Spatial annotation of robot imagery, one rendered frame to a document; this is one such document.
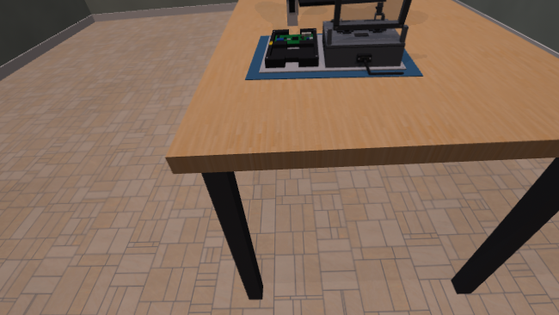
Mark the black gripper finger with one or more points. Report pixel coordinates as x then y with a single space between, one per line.
292 12

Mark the green circuit board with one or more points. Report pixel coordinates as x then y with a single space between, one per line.
294 38

